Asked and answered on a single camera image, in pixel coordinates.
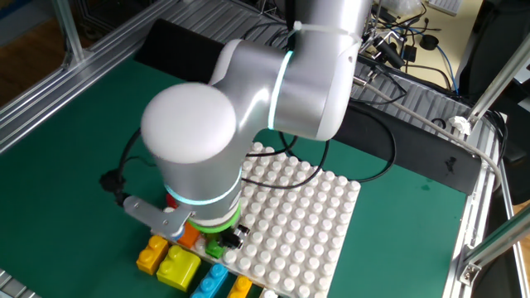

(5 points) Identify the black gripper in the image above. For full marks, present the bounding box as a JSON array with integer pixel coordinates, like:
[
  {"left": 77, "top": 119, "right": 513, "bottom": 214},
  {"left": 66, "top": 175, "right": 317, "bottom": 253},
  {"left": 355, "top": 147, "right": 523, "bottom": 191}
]
[{"left": 199, "top": 224, "right": 251, "bottom": 251}]

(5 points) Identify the green two-stud block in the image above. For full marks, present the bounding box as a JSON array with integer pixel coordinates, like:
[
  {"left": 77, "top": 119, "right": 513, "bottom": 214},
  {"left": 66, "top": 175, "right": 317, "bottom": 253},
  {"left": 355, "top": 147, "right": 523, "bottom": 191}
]
[{"left": 205, "top": 233, "right": 227, "bottom": 260}]

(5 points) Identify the orange curved block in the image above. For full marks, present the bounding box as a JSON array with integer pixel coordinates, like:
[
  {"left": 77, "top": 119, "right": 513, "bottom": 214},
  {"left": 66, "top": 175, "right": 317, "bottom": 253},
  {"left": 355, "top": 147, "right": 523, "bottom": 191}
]
[{"left": 177, "top": 222, "right": 202, "bottom": 249}]

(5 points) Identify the orange-yellow four-stud block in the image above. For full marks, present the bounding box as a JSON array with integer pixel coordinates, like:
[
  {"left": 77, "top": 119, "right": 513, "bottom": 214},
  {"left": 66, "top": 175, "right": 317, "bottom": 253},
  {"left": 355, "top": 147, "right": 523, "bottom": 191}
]
[{"left": 226, "top": 275, "right": 253, "bottom": 298}]

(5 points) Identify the blue three-stud block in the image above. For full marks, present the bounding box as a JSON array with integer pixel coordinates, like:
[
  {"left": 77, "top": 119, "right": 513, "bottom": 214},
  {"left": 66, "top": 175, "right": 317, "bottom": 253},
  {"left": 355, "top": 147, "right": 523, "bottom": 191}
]
[{"left": 190, "top": 263, "right": 229, "bottom": 298}]

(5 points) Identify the white studded baseplate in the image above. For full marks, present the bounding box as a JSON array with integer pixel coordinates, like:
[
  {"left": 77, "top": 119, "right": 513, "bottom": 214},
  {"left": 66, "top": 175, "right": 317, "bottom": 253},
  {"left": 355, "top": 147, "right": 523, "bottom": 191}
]
[{"left": 150, "top": 142, "right": 362, "bottom": 298}]

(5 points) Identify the lime yellow sloped block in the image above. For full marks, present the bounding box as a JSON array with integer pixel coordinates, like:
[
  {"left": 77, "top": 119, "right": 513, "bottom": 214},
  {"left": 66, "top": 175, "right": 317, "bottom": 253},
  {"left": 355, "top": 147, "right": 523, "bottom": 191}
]
[{"left": 156, "top": 244, "right": 202, "bottom": 293}]

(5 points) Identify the orange-yellow two-stud block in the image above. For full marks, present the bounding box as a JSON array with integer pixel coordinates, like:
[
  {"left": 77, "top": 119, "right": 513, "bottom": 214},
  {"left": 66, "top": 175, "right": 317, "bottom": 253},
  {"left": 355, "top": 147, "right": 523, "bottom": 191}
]
[{"left": 136, "top": 234, "right": 170, "bottom": 276}]

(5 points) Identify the green table mat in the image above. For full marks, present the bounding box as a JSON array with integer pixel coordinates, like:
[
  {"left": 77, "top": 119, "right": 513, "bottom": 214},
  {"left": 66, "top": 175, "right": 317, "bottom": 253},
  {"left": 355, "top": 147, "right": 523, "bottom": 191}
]
[{"left": 0, "top": 55, "right": 469, "bottom": 298}]

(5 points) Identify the black base mat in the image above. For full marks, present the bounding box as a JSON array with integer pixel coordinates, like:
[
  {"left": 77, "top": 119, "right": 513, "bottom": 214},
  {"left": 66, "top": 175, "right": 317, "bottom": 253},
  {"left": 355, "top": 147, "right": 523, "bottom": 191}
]
[{"left": 134, "top": 18, "right": 484, "bottom": 195}]

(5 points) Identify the aluminium slotted table deck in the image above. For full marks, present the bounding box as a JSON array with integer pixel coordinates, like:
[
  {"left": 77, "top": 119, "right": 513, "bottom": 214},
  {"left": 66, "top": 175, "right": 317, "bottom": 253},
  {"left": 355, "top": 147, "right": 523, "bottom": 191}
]
[{"left": 0, "top": 0, "right": 530, "bottom": 298}]

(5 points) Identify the white crumpled tape wad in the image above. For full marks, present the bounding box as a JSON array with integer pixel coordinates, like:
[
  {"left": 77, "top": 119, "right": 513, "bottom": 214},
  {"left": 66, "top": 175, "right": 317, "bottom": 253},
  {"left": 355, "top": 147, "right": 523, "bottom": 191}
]
[{"left": 448, "top": 115, "right": 473, "bottom": 137}]

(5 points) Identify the black round puck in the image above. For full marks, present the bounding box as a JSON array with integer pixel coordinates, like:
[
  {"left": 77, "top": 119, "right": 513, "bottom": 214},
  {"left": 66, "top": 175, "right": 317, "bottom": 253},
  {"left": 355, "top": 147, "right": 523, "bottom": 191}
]
[{"left": 418, "top": 34, "right": 440, "bottom": 51}]

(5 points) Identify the black office chair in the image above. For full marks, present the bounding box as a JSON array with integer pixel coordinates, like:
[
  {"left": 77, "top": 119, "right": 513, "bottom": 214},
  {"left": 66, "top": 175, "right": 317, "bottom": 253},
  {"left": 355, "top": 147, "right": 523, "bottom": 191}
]
[{"left": 457, "top": 0, "right": 530, "bottom": 204}]

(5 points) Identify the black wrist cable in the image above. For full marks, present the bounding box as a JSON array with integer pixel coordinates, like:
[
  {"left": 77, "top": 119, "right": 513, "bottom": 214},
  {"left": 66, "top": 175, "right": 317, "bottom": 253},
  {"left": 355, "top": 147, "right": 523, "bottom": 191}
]
[{"left": 99, "top": 127, "right": 331, "bottom": 208}]

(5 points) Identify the black cable on table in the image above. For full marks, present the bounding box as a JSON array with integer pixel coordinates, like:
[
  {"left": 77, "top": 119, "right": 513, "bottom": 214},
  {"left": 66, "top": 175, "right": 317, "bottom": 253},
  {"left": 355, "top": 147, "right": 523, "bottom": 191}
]
[{"left": 347, "top": 107, "right": 398, "bottom": 183}]

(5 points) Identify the grey hose with metal connector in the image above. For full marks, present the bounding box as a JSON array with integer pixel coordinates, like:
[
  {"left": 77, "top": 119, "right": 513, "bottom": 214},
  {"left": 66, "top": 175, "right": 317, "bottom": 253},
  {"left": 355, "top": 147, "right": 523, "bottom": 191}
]
[{"left": 351, "top": 76, "right": 504, "bottom": 187}]

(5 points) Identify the black cylindrical camera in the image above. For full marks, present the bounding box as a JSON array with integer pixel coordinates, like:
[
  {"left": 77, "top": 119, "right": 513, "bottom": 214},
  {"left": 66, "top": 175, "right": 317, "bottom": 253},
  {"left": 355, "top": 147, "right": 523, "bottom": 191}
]
[{"left": 364, "top": 35, "right": 406, "bottom": 70}]

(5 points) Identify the aluminium frame post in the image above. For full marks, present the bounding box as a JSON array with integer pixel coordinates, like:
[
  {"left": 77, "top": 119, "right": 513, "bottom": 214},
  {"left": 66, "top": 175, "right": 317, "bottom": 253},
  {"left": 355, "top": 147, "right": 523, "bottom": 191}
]
[
  {"left": 467, "top": 32, "right": 530, "bottom": 125},
  {"left": 459, "top": 214, "right": 530, "bottom": 286},
  {"left": 51, "top": 0, "right": 86, "bottom": 67}
]

